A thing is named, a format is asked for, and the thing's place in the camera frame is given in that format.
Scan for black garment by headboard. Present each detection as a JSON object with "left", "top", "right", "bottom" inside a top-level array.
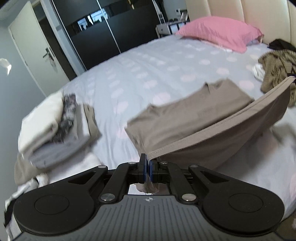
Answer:
[{"left": 268, "top": 39, "right": 296, "bottom": 52}]

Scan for black sliding wardrobe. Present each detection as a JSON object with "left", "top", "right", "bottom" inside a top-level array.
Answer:
[{"left": 53, "top": 0, "right": 161, "bottom": 70}]

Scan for pink pillow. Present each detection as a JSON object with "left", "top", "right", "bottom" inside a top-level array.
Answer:
[{"left": 176, "top": 16, "right": 264, "bottom": 53}]

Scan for white room door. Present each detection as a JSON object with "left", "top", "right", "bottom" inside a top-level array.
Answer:
[{"left": 9, "top": 1, "right": 69, "bottom": 96}]

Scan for patterned dark folded garment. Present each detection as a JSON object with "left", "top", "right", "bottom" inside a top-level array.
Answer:
[{"left": 52, "top": 93, "right": 77, "bottom": 143}]

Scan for polka dot bed sheet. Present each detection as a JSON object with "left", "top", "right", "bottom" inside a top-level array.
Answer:
[{"left": 4, "top": 34, "right": 296, "bottom": 223}]

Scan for cream padded headboard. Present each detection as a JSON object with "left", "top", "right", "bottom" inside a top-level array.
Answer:
[{"left": 185, "top": 0, "right": 295, "bottom": 45}]

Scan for white crumpled garment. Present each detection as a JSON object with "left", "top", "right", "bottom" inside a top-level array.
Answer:
[{"left": 252, "top": 63, "right": 265, "bottom": 82}]

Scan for white bedside shelf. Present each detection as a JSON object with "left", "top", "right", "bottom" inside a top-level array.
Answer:
[{"left": 156, "top": 9, "right": 190, "bottom": 38}]

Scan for taupe long sleeve shirt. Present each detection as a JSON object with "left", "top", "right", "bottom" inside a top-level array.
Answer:
[{"left": 125, "top": 78, "right": 293, "bottom": 188}]

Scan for grey folded garment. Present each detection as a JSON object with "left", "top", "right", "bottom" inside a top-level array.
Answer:
[{"left": 28, "top": 104, "right": 90, "bottom": 169}]

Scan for olive striped garment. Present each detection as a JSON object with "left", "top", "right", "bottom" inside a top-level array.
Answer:
[{"left": 257, "top": 49, "right": 296, "bottom": 107}]

